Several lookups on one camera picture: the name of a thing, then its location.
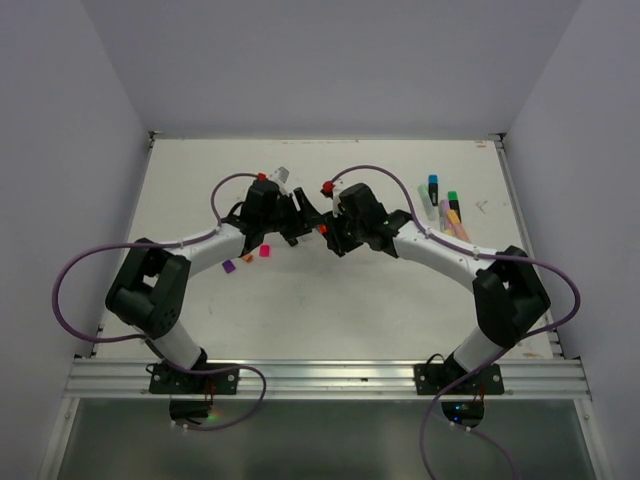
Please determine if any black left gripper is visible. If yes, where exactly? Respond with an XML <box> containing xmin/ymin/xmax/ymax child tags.
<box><xmin>261</xmin><ymin>187</ymin><xmax>325</xmax><ymax>240</ymax></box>

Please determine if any pink highlighter cap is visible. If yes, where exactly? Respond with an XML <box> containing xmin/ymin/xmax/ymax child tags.
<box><xmin>259</xmin><ymin>244</ymin><xmax>271</xmax><ymax>257</ymax></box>

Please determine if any purple highlighter cap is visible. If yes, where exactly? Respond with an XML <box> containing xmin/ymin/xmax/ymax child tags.
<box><xmin>222</xmin><ymin>260</ymin><xmax>236</xmax><ymax>274</ymax></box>

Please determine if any mint green highlighter pen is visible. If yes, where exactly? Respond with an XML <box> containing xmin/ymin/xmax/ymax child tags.
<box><xmin>417</xmin><ymin>183</ymin><xmax>438</xmax><ymax>222</ymax></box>

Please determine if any blue highlighter pen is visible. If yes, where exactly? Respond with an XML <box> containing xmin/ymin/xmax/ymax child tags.
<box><xmin>427</xmin><ymin>174</ymin><xmax>439</xmax><ymax>206</ymax></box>

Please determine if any yellow pastel highlighter pen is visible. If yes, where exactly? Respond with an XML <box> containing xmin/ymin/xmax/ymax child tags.
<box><xmin>446</xmin><ymin>209</ymin><xmax>470</xmax><ymax>242</ymax></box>

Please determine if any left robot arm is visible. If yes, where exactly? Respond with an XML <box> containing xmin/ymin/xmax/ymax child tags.
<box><xmin>105</xmin><ymin>180</ymin><xmax>325</xmax><ymax>393</ymax></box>

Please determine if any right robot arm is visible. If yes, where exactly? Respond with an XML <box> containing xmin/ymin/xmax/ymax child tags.
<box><xmin>321</xmin><ymin>181</ymin><xmax>551</xmax><ymax>393</ymax></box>

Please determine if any lilac pastel highlighter pen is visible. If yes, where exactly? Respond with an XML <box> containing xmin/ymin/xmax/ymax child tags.
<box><xmin>438</xmin><ymin>199</ymin><xmax>454</xmax><ymax>236</ymax></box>

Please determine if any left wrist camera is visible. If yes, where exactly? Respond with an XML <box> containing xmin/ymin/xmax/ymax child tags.
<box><xmin>268</xmin><ymin>166</ymin><xmax>290</xmax><ymax>195</ymax></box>

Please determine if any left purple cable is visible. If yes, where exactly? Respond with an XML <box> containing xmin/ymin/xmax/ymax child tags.
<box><xmin>52</xmin><ymin>170</ymin><xmax>266</xmax><ymax>432</ymax></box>

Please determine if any purple cable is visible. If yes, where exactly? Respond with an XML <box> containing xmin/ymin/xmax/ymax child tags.
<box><xmin>52</xmin><ymin>170</ymin><xmax>266</xmax><ymax>432</ymax></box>
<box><xmin>319</xmin><ymin>164</ymin><xmax>583</xmax><ymax>480</ymax></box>

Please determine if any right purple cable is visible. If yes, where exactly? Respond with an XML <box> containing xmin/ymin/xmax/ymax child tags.
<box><xmin>319</xmin><ymin>164</ymin><xmax>583</xmax><ymax>480</ymax></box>

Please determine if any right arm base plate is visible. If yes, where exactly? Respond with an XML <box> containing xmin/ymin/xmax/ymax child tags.
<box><xmin>413</xmin><ymin>362</ymin><xmax>505</xmax><ymax>396</ymax></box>

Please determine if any aluminium right side rail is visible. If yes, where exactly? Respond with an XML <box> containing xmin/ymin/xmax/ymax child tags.
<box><xmin>490</xmin><ymin>133</ymin><xmax>582</xmax><ymax>360</ymax></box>

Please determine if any aluminium rail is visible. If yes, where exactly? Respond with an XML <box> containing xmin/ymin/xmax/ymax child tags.
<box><xmin>490</xmin><ymin>133</ymin><xmax>582</xmax><ymax>360</ymax></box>
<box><xmin>63</xmin><ymin>359</ymin><xmax>590</xmax><ymax>401</ymax></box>

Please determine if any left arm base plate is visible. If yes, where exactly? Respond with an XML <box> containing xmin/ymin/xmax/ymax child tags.
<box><xmin>145</xmin><ymin>363</ymin><xmax>240</xmax><ymax>396</ymax></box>

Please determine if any aluminium front rail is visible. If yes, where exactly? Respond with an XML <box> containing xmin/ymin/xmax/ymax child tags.
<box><xmin>63</xmin><ymin>359</ymin><xmax>590</xmax><ymax>401</ymax></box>

